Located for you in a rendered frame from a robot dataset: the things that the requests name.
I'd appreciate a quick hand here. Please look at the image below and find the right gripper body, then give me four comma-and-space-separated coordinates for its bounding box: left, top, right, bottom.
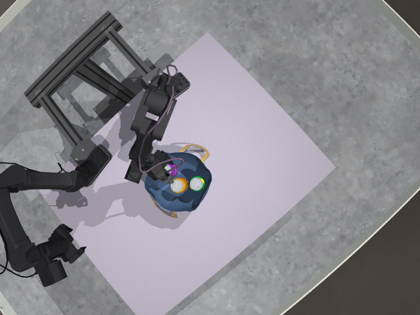
48, 224, 80, 264

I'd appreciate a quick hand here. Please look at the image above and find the orange drink can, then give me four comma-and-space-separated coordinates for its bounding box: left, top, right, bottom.
170, 177, 189, 193

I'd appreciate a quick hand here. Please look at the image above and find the green and yellow drink can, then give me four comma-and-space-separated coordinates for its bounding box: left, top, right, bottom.
189, 176, 207, 192

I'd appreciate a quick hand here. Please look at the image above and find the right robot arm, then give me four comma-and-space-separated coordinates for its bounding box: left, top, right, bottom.
0, 146, 109, 287

